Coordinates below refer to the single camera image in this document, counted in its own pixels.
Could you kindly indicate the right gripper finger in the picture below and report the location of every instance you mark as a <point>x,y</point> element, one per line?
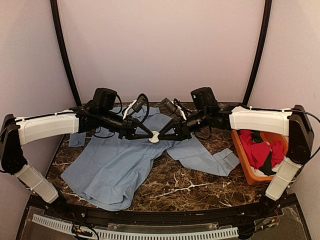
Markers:
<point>169,130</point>
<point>170,137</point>

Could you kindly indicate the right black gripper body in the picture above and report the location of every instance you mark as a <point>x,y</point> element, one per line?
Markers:
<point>184,128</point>

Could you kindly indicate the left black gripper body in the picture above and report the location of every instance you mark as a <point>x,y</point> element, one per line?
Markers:
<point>126,128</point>

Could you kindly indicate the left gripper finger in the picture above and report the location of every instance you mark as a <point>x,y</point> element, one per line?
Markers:
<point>139,136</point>
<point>142,129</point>

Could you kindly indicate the round floral brooch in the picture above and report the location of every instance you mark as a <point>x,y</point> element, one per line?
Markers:
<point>155,137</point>

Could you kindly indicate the light blue shirt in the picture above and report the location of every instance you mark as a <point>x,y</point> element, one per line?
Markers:
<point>109,170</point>

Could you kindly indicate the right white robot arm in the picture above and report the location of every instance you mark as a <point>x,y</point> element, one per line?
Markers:
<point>292,123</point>

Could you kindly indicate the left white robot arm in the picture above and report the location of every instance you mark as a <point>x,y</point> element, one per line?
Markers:
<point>27,143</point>

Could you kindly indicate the red garment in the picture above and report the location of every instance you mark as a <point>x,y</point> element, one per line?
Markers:
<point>277,147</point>

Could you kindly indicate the white garment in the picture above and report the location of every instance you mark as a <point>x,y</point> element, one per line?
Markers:
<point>265,170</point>

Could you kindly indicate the orange plastic basin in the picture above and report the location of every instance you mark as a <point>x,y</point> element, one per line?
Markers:
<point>266,136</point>

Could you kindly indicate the black front rail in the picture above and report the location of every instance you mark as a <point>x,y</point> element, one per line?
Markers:
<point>243,215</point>

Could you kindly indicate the left black frame post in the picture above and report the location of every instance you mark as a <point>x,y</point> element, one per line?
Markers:
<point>63,51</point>

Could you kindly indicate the black frame post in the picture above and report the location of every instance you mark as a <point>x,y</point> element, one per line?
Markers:
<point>63,51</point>
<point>259,51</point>

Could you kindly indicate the right black frame post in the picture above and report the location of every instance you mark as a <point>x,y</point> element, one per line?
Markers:
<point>259,51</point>

